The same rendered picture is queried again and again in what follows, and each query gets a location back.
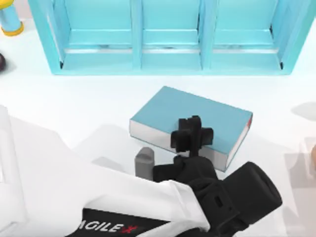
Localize blue book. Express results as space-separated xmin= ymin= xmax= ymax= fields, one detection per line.
xmin=129 ymin=85 xmax=253 ymax=172

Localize pale grey rounded box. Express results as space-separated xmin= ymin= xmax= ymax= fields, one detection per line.
xmin=134 ymin=147 xmax=155 ymax=183

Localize light blue rack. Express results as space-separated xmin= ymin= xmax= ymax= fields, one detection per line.
xmin=27 ymin=0 xmax=316 ymax=76

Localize orange brown object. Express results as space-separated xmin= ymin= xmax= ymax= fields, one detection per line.
xmin=310 ymin=145 xmax=316 ymax=171

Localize blue and yellow trophy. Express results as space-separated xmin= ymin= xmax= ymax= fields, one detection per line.
xmin=0 ymin=0 xmax=25 ymax=38

